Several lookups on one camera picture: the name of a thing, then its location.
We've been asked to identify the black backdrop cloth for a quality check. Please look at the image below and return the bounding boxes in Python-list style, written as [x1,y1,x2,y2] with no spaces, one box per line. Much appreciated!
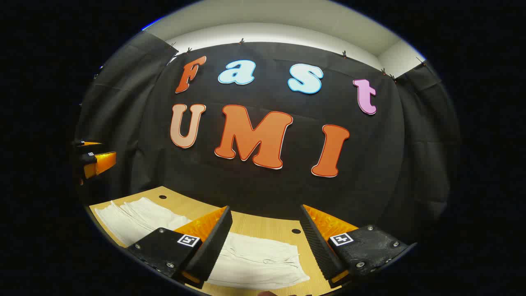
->
[74,31,461,247]

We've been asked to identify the white jeans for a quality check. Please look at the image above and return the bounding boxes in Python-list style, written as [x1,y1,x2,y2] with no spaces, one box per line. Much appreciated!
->
[95,197,311,290]

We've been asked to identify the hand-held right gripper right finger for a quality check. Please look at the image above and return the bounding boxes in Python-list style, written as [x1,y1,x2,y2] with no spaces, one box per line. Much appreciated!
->
[299,204,418,288]

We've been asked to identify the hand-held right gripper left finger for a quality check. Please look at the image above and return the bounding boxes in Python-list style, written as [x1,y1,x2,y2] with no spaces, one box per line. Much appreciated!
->
[125,206,233,289]

